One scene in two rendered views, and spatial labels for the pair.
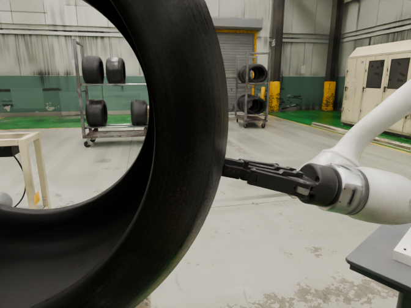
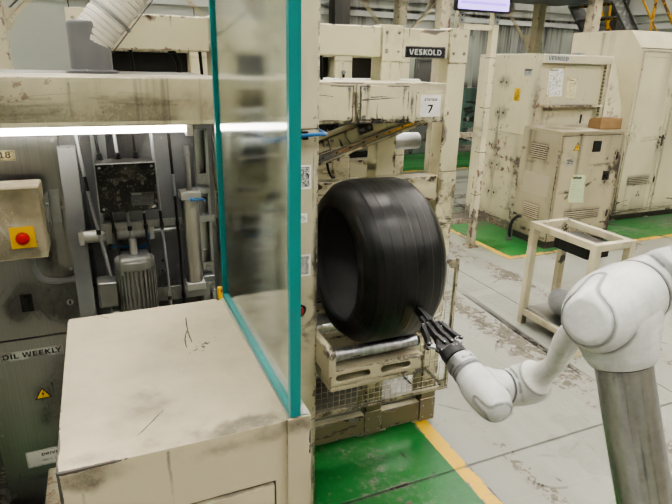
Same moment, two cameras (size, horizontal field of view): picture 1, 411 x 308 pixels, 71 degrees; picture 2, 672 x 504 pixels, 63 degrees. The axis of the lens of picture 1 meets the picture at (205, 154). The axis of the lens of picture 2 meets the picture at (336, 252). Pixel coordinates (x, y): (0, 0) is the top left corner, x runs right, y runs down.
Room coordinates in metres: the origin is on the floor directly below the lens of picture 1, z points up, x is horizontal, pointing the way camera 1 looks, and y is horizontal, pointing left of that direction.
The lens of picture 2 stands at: (-0.14, -1.53, 1.84)
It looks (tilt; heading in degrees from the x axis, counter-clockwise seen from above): 19 degrees down; 78
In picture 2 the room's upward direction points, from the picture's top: 1 degrees clockwise
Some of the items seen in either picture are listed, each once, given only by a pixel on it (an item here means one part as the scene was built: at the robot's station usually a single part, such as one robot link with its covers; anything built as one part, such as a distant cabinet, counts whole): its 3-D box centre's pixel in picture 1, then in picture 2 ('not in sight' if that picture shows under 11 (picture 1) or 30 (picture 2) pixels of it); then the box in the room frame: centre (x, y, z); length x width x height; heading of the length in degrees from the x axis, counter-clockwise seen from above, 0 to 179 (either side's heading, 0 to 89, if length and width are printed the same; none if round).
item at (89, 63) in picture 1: (117, 95); not in sight; (5.71, 1.71, 0.96); 1.33 x 0.64 x 1.92; 100
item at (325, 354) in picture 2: not in sight; (312, 338); (0.14, 0.22, 0.90); 0.40 x 0.03 x 0.10; 102
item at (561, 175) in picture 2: not in sight; (566, 185); (3.57, 3.86, 0.62); 0.91 x 0.58 x 1.25; 12
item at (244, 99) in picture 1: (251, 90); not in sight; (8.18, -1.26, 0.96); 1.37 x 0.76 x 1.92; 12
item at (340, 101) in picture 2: not in sight; (361, 101); (0.38, 0.58, 1.71); 0.61 x 0.25 x 0.15; 12
